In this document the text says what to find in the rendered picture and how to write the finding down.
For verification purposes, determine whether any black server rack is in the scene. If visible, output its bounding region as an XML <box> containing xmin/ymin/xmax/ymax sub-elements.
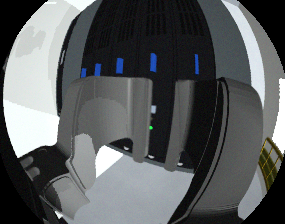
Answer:
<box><xmin>56</xmin><ymin>0</ymin><xmax>252</xmax><ymax>168</ymax></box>

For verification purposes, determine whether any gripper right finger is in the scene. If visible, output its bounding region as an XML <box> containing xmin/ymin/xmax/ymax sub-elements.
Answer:
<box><xmin>164</xmin><ymin>77</ymin><xmax>263</xmax><ymax>224</ymax></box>

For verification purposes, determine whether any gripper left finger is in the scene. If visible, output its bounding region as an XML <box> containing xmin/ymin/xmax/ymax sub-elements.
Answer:
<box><xmin>18</xmin><ymin>76</ymin><xmax>153</xmax><ymax>221</ymax></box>

